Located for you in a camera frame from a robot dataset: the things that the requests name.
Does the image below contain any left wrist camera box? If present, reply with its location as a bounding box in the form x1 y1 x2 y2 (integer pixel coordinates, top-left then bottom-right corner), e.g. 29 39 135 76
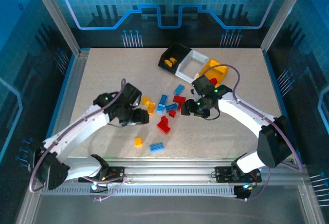
122 83 142 107

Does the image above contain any white plastic bin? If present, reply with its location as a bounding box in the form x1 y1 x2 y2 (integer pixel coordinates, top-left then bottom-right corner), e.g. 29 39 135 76
175 50 209 83

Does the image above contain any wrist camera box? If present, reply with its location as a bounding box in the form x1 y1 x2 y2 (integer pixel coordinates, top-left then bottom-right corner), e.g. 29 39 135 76
192 74 215 97
122 83 142 107

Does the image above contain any aluminium lower frame rail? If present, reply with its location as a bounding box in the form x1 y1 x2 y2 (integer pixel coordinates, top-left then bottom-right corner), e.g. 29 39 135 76
298 184 326 224
15 184 43 224

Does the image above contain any grey slotted cable duct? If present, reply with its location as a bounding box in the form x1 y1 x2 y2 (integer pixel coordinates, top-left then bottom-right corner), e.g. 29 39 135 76
41 185 237 197

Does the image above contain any aluminium side rail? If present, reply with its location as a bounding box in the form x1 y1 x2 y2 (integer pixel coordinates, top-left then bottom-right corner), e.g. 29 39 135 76
42 50 90 164

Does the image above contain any black plastic bin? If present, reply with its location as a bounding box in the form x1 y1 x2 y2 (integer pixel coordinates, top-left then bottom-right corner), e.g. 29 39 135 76
158 43 192 75

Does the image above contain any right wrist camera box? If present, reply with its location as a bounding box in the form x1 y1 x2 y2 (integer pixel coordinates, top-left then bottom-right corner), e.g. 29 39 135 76
192 74 215 97

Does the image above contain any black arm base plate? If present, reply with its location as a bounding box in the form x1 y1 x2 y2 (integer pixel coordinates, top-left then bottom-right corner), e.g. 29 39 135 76
78 166 129 183
215 166 262 183

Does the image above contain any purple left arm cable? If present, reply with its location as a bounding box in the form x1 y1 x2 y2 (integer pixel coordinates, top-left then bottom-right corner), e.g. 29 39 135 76
28 78 129 202

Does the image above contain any black controller bracket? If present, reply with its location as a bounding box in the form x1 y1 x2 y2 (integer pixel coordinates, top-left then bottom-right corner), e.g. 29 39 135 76
89 181 108 202
233 184 251 201

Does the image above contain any yellow plastic bin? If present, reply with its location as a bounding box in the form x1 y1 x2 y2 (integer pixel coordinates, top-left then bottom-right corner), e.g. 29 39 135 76
196 58 229 87

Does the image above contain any aluminium front rail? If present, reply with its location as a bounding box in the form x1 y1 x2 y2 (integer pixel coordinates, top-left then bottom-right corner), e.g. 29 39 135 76
30 157 309 186

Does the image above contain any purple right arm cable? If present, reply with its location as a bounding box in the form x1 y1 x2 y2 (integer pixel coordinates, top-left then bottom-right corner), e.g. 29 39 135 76
215 64 304 202

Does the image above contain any aluminium frame post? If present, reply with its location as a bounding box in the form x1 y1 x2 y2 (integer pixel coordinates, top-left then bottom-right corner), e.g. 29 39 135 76
28 0 82 55
260 0 310 52

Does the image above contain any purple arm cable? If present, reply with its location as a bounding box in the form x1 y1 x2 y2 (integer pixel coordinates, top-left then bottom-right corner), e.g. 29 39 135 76
215 64 304 202
28 78 129 202

